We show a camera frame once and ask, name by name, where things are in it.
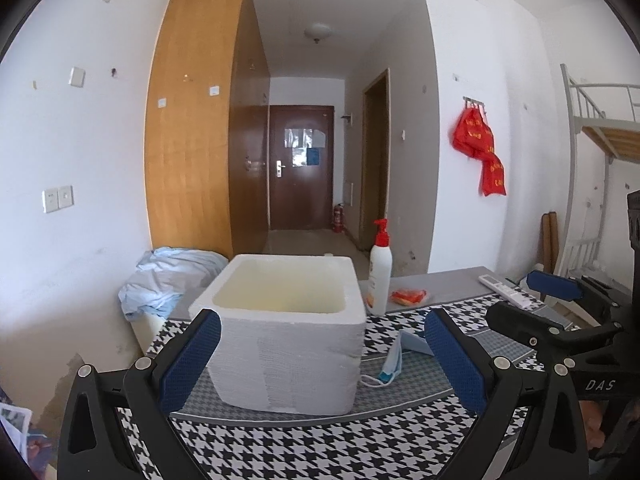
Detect white remote control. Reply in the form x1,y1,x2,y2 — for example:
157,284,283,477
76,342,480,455
477,274,538,310

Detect red fire extinguisher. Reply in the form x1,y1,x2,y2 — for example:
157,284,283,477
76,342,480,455
332,204,344,233

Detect blue face mask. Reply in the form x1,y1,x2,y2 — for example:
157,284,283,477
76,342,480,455
359,330,434,389

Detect light blue bedding bundle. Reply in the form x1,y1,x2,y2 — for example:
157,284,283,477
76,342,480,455
118,247,229,321

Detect red hanging bags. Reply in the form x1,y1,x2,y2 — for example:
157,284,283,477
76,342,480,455
451,105,506,196

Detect dark brown entrance door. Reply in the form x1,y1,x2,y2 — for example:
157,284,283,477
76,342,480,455
269,105,334,231

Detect wooden wardrobe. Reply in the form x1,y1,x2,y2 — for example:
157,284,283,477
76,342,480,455
144,0,270,258

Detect ceiling lamp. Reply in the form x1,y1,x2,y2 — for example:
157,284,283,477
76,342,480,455
304,22,333,44

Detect right hand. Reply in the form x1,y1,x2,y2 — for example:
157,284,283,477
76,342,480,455
579,400,608,452

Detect side door frame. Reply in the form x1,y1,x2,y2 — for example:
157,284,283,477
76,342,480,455
359,70,390,252

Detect white styrofoam box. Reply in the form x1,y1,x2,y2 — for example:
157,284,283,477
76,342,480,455
189,255,367,416

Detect white red pump bottle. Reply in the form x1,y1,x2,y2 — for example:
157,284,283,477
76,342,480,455
366,219,393,316

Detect metal bunk bed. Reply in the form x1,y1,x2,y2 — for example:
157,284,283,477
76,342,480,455
555,64,639,287

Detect red snack packet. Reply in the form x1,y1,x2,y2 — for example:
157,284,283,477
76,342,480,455
390,289,428,307

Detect houndstooth table mat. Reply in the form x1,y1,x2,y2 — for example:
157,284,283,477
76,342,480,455
114,288,591,480

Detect white wall switch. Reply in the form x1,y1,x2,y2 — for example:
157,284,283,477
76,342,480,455
68,66,86,88

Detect wooden boards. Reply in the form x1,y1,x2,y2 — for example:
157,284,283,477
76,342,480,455
540,211,559,273

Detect double wall socket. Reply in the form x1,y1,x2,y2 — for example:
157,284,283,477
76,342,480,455
41,185,74,214

